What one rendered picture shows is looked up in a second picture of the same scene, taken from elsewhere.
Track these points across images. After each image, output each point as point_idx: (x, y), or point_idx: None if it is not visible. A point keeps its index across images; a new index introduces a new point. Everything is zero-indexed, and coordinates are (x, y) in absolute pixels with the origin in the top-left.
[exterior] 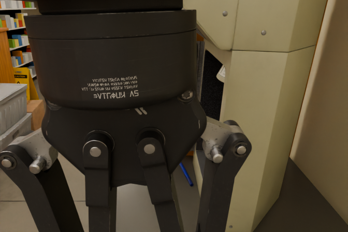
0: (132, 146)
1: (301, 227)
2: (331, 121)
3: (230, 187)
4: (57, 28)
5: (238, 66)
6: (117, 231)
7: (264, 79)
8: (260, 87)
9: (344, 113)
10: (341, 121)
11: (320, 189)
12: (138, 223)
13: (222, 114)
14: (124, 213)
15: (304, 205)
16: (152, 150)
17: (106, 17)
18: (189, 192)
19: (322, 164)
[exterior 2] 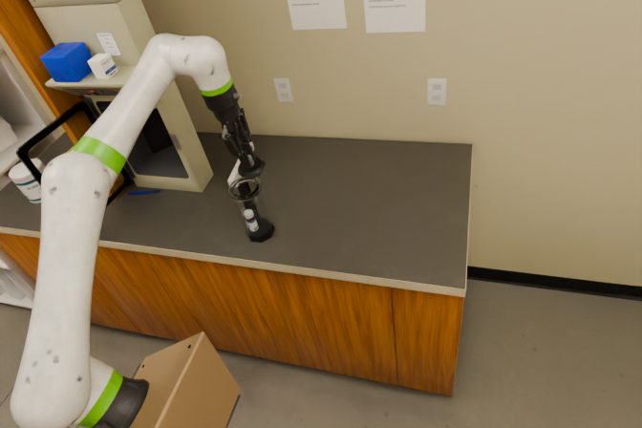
0: (235, 120)
1: (223, 152)
2: (181, 89)
3: (245, 117)
4: (233, 108)
5: (162, 97)
6: (171, 234)
7: (173, 95)
8: (174, 99)
9: (185, 80)
10: (187, 85)
11: (205, 131)
12: (172, 224)
13: (169, 125)
14: (159, 231)
15: (212, 143)
16: (239, 117)
17: (236, 103)
18: (164, 194)
19: (196, 117)
